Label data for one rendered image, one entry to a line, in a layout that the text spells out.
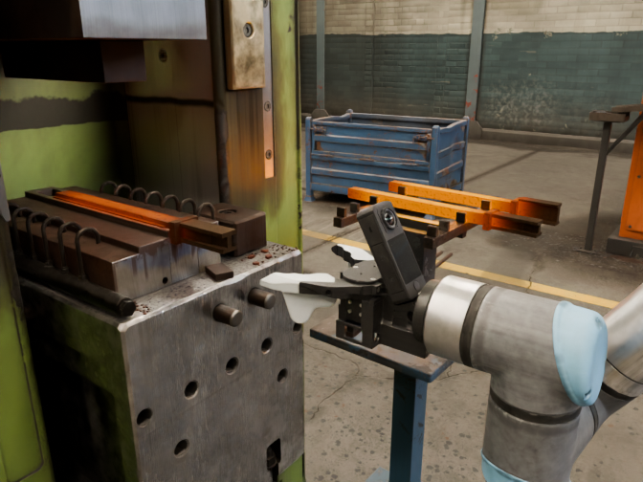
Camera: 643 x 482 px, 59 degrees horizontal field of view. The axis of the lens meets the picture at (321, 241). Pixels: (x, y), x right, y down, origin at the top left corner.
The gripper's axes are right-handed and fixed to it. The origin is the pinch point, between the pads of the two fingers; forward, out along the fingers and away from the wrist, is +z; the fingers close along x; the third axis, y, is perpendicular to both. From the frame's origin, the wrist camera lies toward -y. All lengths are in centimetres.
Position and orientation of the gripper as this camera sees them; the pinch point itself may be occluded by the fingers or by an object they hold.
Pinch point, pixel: (297, 258)
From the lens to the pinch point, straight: 74.1
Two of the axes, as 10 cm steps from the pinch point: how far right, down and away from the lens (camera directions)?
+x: 6.0, -2.6, 7.6
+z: -8.0, -1.9, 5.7
